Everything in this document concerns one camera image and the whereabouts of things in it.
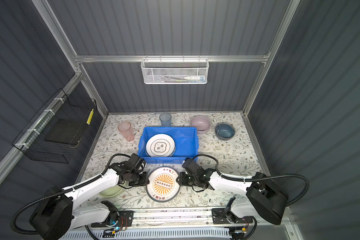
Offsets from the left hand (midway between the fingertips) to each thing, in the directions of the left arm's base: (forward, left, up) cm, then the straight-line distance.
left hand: (148, 182), depth 84 cm
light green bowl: (-6, +17, +5) cm, 19 cm away
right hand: (-1, -17, +2) cm, 17 cm away
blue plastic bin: (+29, -23, -1) cm, 38 cm away
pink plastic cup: (+33, +16, +10) cm, 38 cm away
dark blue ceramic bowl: (+33, -51, +2) cm, 61 cm away
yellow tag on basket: (+30, +31, +24) cm, 49 cm away
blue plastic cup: (+41, -10, +9) cm, 43 cm away
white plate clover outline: (+24, -5, +1) cm, 25 cm away
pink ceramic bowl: (+41, -37, +2) cm, 55 cm away
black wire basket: (+8, +44, +33) cm, 55 cm away
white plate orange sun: (-3, -8, -1) cm, 9 cm away
